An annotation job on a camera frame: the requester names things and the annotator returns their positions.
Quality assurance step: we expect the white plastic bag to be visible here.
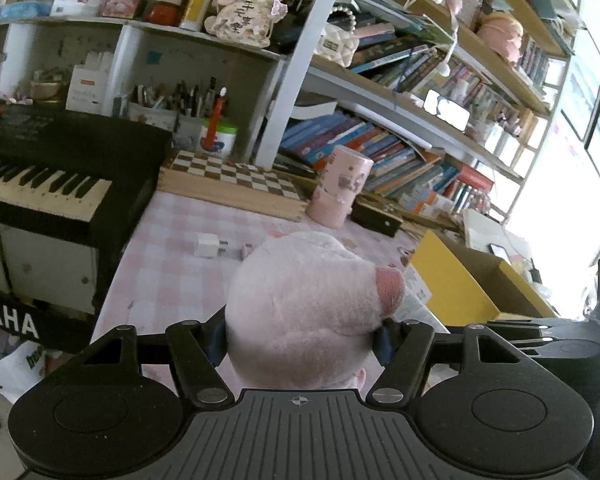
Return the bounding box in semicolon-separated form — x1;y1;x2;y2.
0;340;48;406

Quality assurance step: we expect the row of books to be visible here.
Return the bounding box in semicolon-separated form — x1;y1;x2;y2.
277;110;496;216
347;15;536;131

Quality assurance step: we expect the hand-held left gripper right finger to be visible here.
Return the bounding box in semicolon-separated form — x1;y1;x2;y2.
367;317;536;406

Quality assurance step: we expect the black keyboard bag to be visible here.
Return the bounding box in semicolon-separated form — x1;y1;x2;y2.
0;285;98;356

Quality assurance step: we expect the pile of printed papers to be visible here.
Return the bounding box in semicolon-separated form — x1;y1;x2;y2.
462;209;531;261

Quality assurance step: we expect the white yellow bottle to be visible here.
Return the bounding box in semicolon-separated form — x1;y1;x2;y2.
180;0;220;31

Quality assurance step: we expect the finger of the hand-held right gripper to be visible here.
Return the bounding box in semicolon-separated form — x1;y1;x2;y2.
507;335;553;358
486;316;551;336

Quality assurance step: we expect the white leaflet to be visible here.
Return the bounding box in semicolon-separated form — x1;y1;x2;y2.
392;262;451;333

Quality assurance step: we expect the red pen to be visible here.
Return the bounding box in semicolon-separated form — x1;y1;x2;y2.
206;87;228;151

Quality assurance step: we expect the white box red stripe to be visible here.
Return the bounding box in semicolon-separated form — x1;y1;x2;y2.
66;64;112;116

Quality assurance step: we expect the pink plush pig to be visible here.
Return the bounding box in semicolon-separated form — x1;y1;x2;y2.
224;230;407;392

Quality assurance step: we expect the yellow cardboard box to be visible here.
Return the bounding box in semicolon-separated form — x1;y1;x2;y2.
409;230;556;328

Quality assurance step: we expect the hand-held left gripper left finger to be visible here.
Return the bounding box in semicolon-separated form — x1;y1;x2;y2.
55;310;233;408

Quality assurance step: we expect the white charger plug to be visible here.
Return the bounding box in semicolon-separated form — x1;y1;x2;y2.
196;234;231;260

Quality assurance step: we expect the black electronic keyboard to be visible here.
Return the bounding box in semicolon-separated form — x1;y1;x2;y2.
0;109;173;261

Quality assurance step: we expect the white-framed wooden bookshelf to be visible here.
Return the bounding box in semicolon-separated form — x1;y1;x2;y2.
0;0;581;231

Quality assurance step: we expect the glossy black rectangular device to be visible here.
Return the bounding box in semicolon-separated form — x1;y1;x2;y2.
424;89;471;131

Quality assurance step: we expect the pink round plush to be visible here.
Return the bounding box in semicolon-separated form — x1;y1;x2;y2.
475;12;526;63

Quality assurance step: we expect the pink checked tablecloth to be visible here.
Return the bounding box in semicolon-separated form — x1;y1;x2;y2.
90;190;431;391

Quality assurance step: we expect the dark rectangular case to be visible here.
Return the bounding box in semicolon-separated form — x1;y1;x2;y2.
352;200;403;238

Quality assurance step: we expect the white quilted pearl handbag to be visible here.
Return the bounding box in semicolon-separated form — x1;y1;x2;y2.
317;5;363;66

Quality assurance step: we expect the red round bottle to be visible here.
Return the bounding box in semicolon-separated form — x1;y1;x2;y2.
147;0;183;27

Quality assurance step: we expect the white cabinet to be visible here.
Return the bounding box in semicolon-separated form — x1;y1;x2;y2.
0;220;113;316

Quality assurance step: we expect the pen holder with pens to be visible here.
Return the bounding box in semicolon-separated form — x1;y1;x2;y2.
130;77;218;148

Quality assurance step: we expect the pink printed cup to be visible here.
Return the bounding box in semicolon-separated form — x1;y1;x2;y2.
306;145;375;228

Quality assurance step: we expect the stack of red books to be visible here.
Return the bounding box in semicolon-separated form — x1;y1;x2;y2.
457;166;496;198

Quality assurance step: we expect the wooden chessboard box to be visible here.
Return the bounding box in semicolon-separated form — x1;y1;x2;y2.
157;149;311;222

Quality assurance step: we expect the white jar green lid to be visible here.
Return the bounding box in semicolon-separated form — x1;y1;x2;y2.
200;119;238;157

